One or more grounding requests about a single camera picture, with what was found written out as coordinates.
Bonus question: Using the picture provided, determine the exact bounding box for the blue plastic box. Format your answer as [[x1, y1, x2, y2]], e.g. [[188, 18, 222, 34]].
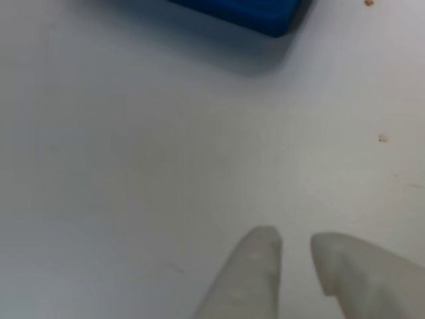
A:
[[165, 0, 315, 39]]

